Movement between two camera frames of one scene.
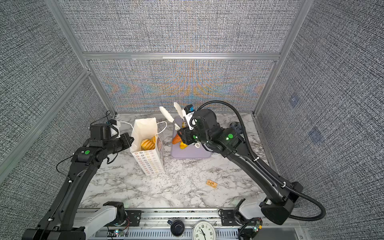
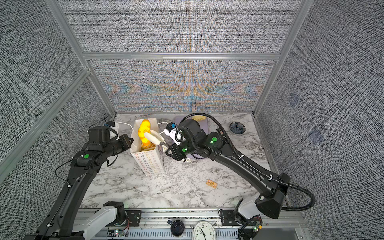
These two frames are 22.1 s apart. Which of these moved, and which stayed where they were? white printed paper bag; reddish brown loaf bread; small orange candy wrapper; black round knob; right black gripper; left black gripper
Moved: right black gripper; reddish brown loaf bread
Stayed: small orange candy wrapper; black round knob; left black gripper; white printed paper bag
